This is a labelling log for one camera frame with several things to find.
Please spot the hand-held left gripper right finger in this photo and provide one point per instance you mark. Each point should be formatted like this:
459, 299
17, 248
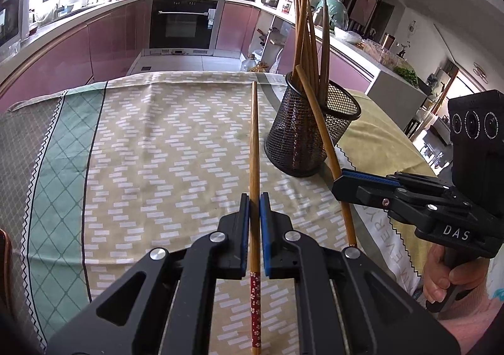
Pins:
265, 238

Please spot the framed wall picture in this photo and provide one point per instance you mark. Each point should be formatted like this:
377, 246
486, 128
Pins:
364, 6

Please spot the bunch of wooden chopsticks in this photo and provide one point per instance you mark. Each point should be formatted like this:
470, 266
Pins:
304, 43

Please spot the built-in black oven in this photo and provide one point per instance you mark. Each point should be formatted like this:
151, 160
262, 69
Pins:
183, 24

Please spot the dark brown chopstick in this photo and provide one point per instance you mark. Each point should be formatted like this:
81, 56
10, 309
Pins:
324, 47

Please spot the patterned beige tablecloth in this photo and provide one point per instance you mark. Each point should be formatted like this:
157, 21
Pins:
157, 162

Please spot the green leafy vegetables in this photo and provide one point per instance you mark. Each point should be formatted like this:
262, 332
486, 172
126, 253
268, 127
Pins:
405, 74

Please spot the white microwave oven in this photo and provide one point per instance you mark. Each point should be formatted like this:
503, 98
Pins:
10, 20

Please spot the person's right forearm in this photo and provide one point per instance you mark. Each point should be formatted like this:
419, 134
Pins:
468, 335

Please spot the white kitchen island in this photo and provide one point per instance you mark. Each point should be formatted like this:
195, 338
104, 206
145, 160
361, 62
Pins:
393, 95

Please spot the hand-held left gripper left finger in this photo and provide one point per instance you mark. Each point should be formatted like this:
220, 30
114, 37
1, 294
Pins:
245, 238

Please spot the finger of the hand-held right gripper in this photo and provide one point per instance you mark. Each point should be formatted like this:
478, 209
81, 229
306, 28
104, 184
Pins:
366, 193
370, 178

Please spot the pink kitchen cabinets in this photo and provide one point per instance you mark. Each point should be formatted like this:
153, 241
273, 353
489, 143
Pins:
114, 39

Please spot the green wrapped bundle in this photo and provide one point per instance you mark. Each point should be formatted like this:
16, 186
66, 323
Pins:
334, 14

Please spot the person's right hand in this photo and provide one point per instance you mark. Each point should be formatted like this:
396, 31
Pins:
435, 280

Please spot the brown chair back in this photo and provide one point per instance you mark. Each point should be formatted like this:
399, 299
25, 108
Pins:
4, 268

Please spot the black mesh utensil holder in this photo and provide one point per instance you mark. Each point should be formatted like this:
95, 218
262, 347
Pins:
291, 150

